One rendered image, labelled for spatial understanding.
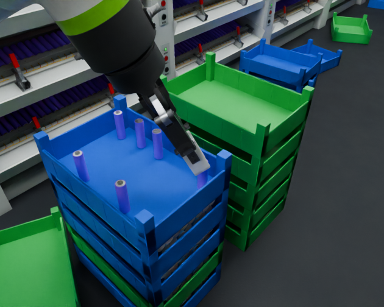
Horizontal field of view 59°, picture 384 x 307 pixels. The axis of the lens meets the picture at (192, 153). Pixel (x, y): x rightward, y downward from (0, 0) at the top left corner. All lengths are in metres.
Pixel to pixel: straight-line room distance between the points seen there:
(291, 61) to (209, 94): 0.87
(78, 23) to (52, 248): 0.71
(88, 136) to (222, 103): 0.33
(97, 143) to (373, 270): 0.74
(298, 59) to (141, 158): 1.14
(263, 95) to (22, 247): 0.74
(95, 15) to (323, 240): 0.82
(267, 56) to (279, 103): 0.89
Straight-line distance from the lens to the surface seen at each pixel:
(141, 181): 0.63
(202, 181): 0.59
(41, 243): 1.01
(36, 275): 0.96
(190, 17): 1.39
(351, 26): 2.54
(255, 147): 0.68
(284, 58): 1.71
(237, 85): 0.91
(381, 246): 1.06
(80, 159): 0.62
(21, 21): 0.95
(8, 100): 0.98
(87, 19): 0.38
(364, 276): 0.98
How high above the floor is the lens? 0.76
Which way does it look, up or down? 40 degrees down
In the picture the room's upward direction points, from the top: straight up
